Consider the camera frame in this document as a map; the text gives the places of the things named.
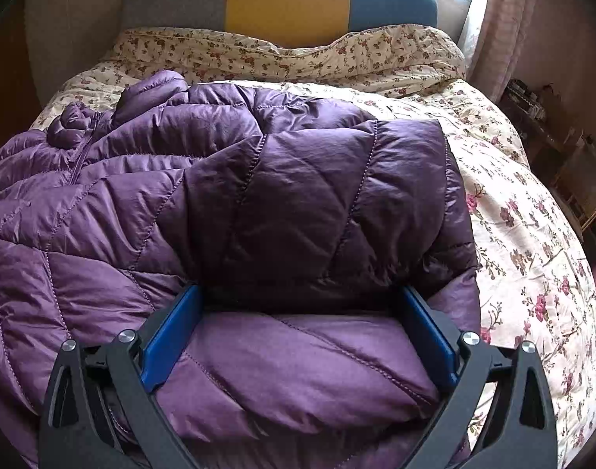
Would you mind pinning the small-floral beige pillow cover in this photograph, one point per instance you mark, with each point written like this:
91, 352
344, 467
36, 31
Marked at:
394, 61

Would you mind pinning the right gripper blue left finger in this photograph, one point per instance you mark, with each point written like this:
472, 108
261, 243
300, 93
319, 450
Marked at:
76, 427

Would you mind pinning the purple quilted down jacket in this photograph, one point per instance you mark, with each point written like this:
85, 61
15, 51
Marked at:
300, 219

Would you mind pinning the pink window curtain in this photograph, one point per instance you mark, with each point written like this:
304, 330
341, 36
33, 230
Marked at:
493, 36

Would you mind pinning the cream floral quilt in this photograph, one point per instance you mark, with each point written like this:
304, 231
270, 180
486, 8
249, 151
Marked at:
535, 282

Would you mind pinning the dark wooden cluttered shelf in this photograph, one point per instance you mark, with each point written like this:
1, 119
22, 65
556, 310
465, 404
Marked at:
559, 152

